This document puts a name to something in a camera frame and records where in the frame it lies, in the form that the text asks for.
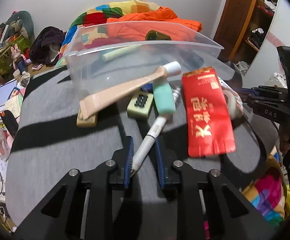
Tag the colourful cloth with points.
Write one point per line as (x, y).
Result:
(267, 195)

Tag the black and orange tool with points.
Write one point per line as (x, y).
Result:
(9, 122)

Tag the blue notebook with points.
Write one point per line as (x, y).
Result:
(2, 95)

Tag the dark clothes pile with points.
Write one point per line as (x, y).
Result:
(47, 42)

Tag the green mahjong tile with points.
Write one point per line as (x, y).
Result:
(140, 105)

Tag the clear plastic storage bin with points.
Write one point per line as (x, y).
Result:
(89, 62)

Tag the white shoes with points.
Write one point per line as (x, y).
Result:
(242, 66)

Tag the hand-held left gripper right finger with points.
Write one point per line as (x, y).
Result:
(160, 162)

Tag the white tape roll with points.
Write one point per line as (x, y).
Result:
(231, 105)

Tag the white board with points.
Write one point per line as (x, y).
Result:
(272, 30)

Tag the white pen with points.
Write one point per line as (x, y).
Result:
(147, 142)

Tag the green storage box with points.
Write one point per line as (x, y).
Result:
(7, 62)

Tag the pink rabbit figure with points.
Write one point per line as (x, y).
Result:
(17, 55)

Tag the light green pen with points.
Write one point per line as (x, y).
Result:
(117, 53)

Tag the wooden cabinet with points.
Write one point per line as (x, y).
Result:
(237, 12)

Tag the orange padded jacket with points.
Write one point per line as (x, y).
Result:
(160, 17)

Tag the blue card box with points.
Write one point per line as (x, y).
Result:
(147, 88)

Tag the wooden spatula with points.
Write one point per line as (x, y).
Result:
(114, 92)

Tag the red paper packet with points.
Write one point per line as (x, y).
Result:
(207, 115)

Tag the mint green tube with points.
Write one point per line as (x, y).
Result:
(163, 97)

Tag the green and white book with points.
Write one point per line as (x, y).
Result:
(13, 105)

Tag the dark green glass bottle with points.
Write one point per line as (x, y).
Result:
(157, 35)

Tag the grey felt cloth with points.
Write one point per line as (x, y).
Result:
(59, 130)

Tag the colourful patchwork quilt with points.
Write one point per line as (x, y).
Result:
(94, 15)

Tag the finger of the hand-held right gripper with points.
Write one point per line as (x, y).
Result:
(245, 90)
(262, 107)

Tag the beige tile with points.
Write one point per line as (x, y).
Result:
(86, 122)

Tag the white suitcase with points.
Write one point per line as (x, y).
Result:
(277, 80)

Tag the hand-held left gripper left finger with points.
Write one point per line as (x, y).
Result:
(128, 160)

